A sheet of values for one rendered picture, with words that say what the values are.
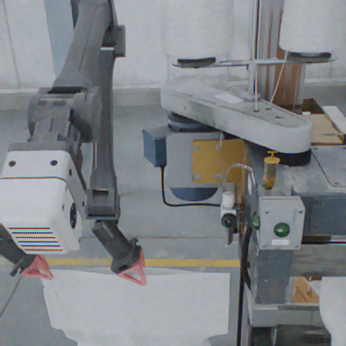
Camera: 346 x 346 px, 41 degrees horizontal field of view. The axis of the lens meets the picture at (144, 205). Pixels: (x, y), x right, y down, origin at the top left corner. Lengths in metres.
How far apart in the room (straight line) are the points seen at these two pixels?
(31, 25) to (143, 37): 1.43
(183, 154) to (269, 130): 0.34
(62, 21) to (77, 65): 4.91
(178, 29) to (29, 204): 0.61
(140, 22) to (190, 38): 4.98
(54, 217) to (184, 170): 0.75
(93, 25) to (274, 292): 0.65
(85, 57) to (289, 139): 0.43
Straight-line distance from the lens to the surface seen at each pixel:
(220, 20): 1.07
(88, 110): 0.72
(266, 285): 1.00
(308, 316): 1.60
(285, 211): 0.85
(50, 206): 0.56
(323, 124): 1.26
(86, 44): 0.89
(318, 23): 1.09
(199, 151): 1.25
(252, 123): 1.02
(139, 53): 6.09
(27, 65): 6.45
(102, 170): 1.05
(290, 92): 1.34
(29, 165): 0.61
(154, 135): 1.26
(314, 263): 1.19
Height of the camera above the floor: 1.74
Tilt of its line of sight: 29 degrees down
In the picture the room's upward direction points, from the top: 4 degrees counter-clockwise
